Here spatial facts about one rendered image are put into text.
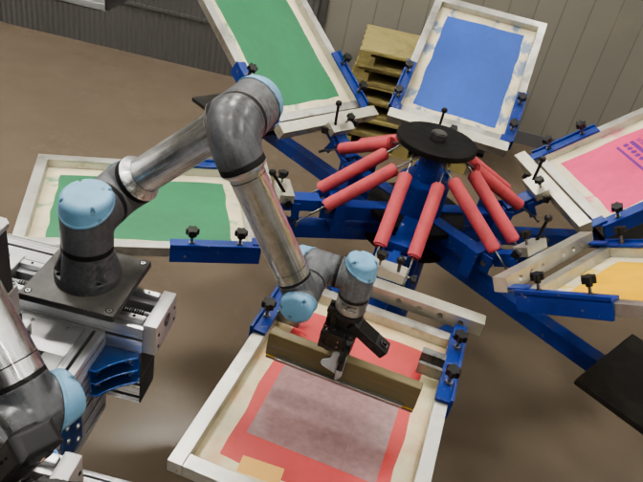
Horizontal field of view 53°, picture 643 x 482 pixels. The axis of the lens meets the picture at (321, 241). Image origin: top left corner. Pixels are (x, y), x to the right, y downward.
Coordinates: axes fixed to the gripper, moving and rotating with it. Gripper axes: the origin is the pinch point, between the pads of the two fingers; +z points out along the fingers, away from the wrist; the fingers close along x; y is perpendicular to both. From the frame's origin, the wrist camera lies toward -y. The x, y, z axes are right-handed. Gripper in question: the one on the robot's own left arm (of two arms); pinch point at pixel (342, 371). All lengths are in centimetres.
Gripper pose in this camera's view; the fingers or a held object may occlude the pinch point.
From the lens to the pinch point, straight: 167.3
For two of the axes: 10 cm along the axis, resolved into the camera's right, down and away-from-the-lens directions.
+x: -3.1, 4.9, -8.2
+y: -9.3, -3.2, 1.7
